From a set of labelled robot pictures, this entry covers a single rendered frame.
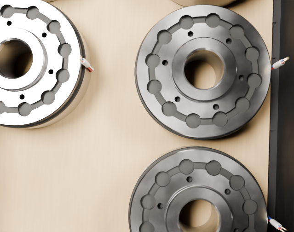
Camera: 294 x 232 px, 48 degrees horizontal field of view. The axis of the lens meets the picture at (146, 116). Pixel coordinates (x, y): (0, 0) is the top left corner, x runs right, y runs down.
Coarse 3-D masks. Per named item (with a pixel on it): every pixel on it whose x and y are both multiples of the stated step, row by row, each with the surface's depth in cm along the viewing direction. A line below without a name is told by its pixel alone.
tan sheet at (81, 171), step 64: (64, 0) 29; (128, 0) 28; (256, 0) 28; (128, 64) 28; (192, 64) 28; (0, 128) 28; (64, 128) 28; (128, 128) 28; (256, 128) 27; (0, 192) 28; (64, 192) 28; (128, 192) 28
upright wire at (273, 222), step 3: (270, 219) 24; (273, 219) 24; (270, 222) 24; (273, 222) 24; (276, 222) 23; (273, 225) 23; (276, 225) 23; (279, 225) 23; (279, 228) 23; (282, 228) 22; (282, 231) 22
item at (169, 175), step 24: (168, 168) 24; (192, 168) 25; (216, 168) 25; (240, 168) 24; (144, 192) 24; (168, 192) 24; (240, 192) 24; (144, 216) 24; (240, 216) 24; (264, 216) 24
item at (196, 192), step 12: (180, 192) 24; (192, 192) 24; (204, 192) 24; (216, 192) 24; (168, 204) 24; (180, 204) 24; (216, 204) 24; (228, 204) 24; (168, 216) 24; (228, 216) 24; (168, 228) 24; (180, 228) 24; (216, 228) 24; (228, 228) 24
